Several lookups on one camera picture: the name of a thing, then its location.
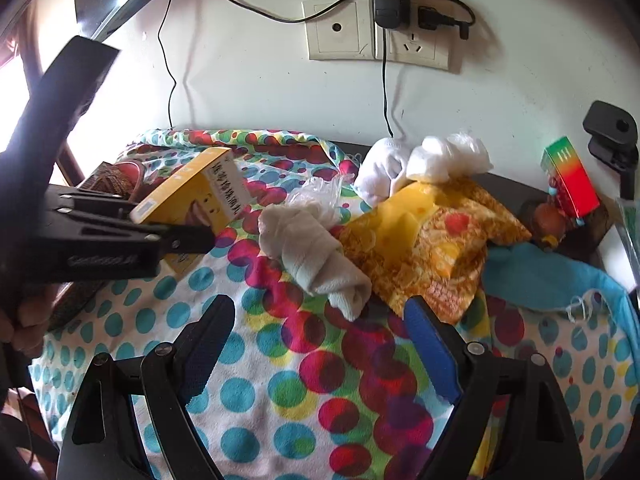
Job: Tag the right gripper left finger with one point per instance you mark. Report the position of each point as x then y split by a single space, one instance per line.
199 346

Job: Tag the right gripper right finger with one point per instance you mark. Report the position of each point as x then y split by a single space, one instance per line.
440 348

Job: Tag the brown snack packet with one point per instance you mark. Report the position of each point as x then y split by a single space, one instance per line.
107 178

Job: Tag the yellow noodle snack packet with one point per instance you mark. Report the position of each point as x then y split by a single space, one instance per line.
430 240

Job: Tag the white sock bundle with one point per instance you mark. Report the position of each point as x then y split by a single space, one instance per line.
313 257

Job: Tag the tall yellow medicine box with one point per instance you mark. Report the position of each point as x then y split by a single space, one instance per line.
207 191

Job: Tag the clear plastic bag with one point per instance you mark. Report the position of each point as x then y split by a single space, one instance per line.
438 160

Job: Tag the small plastic bag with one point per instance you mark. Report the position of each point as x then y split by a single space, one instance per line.
320 198

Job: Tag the person's left hand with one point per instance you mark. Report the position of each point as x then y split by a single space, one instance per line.
23 325

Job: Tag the round red rusty tray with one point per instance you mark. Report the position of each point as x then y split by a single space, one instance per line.
77 295

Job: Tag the blue cloth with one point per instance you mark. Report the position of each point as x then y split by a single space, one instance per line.
528 277

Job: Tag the polka dot tablecloth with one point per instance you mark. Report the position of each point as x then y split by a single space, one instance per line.
298 391

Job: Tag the brown bead figurine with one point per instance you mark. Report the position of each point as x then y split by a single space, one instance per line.
550 222

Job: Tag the green red gradient box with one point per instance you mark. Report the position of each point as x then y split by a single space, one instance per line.
574 191

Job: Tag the clear bag with blue items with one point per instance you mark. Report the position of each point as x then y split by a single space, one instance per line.
629 224

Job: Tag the black plug in socket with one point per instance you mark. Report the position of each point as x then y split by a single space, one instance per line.
431 19

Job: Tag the black clamp mount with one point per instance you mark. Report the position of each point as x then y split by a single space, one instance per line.
614 137

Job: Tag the white wall socket plate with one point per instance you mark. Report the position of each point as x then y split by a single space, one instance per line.
349 33

